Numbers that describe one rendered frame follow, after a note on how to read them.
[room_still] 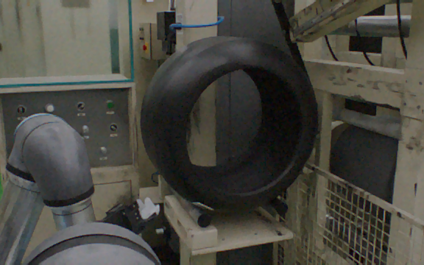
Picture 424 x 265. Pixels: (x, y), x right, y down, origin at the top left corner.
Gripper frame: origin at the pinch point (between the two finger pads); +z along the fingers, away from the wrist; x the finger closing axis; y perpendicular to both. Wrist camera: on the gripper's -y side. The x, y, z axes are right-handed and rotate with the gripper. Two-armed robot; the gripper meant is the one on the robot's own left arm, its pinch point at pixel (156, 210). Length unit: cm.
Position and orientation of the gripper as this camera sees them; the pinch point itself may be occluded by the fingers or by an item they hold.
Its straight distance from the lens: 131.9
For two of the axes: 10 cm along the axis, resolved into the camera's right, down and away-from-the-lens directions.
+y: -3.7, -9.2, -1.5
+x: -8.0, 2.3, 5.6
